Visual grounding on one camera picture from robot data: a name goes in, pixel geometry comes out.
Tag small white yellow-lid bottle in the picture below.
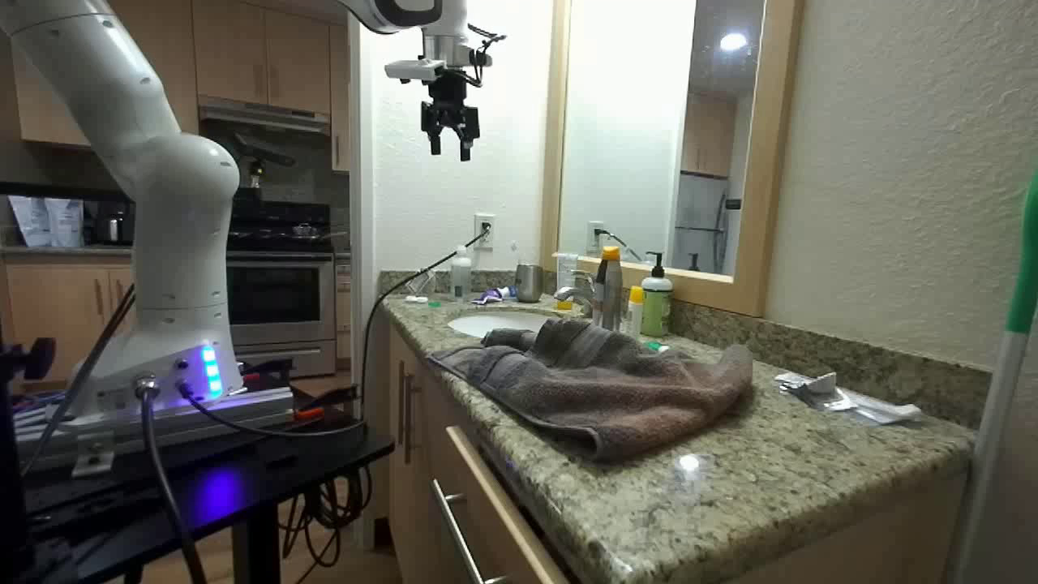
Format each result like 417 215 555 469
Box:
626 284 648 339

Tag wooden kitchen base cabinets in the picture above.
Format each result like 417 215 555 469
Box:
0 254 138 382

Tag grey-plug robot base cable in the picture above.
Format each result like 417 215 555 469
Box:
132 374 210 584

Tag black robot table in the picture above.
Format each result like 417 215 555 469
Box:
0 427 399 584

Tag green and white pole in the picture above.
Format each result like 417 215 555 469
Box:
950 167 1038 584

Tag wood-framed wall mirror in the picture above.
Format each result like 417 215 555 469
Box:
537 0 803 318

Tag wooden kitchen wall cabinets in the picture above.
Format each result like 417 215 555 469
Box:
11 0 353 175

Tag white oval sink basin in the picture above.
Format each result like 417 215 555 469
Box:
445 305 562 346

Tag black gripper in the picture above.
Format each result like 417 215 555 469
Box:
417 68 484 167

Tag stainless steel oven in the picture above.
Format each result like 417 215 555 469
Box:
224 197 342 378

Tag black power cable with plug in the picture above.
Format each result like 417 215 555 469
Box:
358 223 492 436

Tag white contact solution bottle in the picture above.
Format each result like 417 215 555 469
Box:
446 244 476 301

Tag metal drawer handle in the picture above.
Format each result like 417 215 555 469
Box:
432 477 505 584

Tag white wall outlet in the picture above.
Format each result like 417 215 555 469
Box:
471 211 499 254

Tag chrome faucet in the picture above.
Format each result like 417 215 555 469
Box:
550 272 602 324

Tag white tube with yellow cap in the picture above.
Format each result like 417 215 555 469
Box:
550 254 582 298

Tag steel cup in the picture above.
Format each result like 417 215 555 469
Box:
511 262 545 305

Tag light wood vanity cabinet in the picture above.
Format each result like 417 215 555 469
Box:
370 321 969 584

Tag range hood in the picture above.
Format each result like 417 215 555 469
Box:
194 98 333 141

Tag open wooden drawer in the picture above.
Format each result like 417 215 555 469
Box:
428 422 572 584

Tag big bottle with yellow lid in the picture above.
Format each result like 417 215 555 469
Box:
597 244 628 335

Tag thin black base cable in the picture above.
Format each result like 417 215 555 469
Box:
175 382 370 443

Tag green pump soap bottle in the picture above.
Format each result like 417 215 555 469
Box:
638 250 675 342

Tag grey-brown towel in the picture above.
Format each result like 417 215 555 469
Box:
434 318 759 469

